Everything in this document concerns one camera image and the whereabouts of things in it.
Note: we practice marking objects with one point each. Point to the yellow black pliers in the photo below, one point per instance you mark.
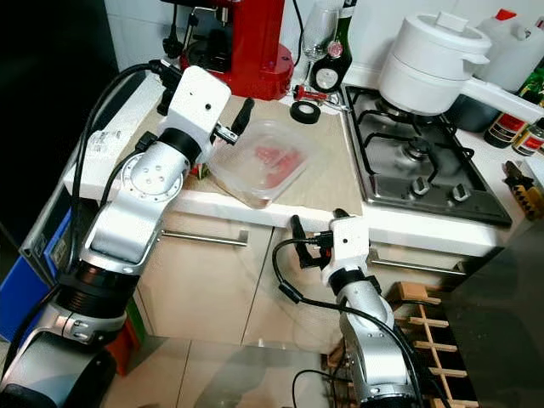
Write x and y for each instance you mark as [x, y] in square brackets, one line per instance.
[523, 191]

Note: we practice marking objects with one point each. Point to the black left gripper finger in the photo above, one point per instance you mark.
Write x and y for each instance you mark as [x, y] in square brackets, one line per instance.
[244, 115]
[168, 98]

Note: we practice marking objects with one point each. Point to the blue cutting board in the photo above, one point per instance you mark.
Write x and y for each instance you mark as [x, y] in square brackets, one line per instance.
[21, 297]

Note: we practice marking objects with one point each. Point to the clear plastic food container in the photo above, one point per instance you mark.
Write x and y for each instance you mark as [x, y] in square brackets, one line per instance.
[272, 161]

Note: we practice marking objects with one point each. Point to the cream kitchen cabinet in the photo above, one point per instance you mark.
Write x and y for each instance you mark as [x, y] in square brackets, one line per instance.
[212, 289]

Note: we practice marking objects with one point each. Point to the green glass bottle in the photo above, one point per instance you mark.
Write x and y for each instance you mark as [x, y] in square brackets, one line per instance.
[535, 85]

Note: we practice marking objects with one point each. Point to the steel gas hob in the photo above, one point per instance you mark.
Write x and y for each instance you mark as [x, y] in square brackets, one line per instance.
[416, 170]

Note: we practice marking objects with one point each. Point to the red coffee machine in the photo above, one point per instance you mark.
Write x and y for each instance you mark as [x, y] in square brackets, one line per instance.
[259, 42]

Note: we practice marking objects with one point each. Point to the clear wine glass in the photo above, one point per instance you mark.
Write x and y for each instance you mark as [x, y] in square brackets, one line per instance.
[319, 25]

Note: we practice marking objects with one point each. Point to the white cooking pot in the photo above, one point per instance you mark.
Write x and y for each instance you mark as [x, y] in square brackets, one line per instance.
[433, 59]

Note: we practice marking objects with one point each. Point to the white jug red cap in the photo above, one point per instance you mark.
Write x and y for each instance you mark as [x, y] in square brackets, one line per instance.
[514, 51]

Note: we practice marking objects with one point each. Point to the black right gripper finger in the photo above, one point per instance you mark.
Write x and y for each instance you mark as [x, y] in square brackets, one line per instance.
[299, 236]
[341, 216]

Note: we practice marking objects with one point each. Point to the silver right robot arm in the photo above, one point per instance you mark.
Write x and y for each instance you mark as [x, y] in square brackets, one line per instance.
[378, 340]

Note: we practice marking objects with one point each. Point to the dark sauce bottle red label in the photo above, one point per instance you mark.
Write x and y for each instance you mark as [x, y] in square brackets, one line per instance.
[501, 129]

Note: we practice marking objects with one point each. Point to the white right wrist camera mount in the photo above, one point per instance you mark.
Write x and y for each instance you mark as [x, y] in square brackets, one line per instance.
[351, 246]

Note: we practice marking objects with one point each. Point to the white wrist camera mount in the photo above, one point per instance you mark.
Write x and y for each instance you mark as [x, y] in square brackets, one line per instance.
[351, 246]
[202, 102]

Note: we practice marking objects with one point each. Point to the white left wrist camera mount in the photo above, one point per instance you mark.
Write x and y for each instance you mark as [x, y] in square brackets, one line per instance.
[202, 102]

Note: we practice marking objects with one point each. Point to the wooden slatted rack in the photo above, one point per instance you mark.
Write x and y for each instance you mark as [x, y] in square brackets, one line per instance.
[416, 293]

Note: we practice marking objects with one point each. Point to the dark wine bottle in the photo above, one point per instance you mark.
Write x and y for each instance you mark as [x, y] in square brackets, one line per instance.
[325, 76]

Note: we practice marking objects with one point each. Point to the small dark glass bottle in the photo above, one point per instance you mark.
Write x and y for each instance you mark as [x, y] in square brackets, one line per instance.
[529, 140]

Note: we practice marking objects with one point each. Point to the black tape roll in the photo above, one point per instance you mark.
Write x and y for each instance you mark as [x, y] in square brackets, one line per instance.
[294, 112]

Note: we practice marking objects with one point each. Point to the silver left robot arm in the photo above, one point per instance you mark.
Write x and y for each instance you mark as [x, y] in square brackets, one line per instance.
[136, 229]

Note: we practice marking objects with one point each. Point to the large black appliance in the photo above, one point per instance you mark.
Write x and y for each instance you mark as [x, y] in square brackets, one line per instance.
[42, 102]

